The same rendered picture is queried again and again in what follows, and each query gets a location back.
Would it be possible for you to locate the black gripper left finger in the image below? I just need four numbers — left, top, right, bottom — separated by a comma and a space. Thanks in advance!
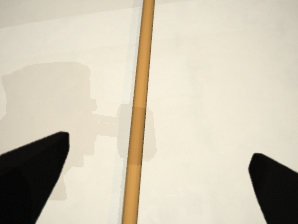
0, 131, 70, 224

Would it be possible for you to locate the tan wooden pole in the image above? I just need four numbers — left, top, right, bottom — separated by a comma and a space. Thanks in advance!
122, 0, 155, 224

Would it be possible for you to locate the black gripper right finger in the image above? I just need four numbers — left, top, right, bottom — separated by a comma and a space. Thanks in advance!
248, 153, 298, 224

